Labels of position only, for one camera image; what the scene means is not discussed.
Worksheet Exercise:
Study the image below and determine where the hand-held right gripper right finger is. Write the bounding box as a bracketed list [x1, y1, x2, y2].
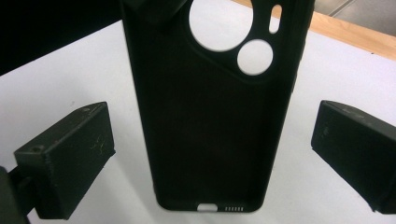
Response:
[310, 100, 396, 216]

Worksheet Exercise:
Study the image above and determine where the black phone case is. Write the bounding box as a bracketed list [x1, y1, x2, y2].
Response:
[120, 0, 316, 215]

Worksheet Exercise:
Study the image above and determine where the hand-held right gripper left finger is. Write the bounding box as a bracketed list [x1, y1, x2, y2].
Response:
[13, 101, 117, 220]

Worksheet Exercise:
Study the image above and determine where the wooden table edge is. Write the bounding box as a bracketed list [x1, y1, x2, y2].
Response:
[232, 0, 396, 62]

